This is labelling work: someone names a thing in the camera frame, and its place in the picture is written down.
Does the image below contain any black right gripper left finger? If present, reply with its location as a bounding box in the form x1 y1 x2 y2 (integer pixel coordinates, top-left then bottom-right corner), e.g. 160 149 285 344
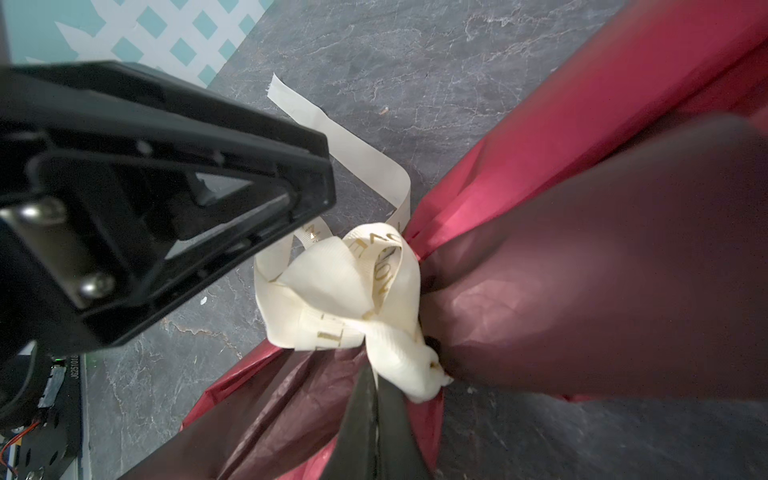
320 365 378 480

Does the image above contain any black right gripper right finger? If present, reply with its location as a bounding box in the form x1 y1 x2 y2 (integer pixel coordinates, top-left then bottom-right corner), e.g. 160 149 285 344
377 377 432 480

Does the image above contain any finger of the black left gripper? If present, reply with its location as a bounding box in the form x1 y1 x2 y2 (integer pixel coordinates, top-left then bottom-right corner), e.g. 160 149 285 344
1 61 336 359

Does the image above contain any cream ribbon strip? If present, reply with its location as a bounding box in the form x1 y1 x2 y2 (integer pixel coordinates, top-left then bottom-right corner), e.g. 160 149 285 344
254 77 452 403

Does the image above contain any dark red wrapping paper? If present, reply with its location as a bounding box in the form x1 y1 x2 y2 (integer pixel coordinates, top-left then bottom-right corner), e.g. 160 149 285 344
128 1 767 479

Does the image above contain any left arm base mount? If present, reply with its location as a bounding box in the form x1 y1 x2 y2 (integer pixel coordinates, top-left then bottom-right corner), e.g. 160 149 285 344
1 344 83 479

